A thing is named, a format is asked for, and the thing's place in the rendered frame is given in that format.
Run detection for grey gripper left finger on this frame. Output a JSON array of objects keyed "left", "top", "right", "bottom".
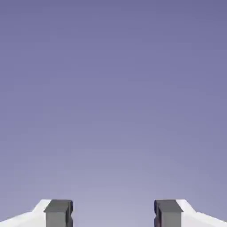
[{"left": 0, "top": 199, "right": 74, "bottom": 227}]

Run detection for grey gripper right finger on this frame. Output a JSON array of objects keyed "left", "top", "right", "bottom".
[{"left": 153, "top": 199, "right": 227, "bottom": 227}]

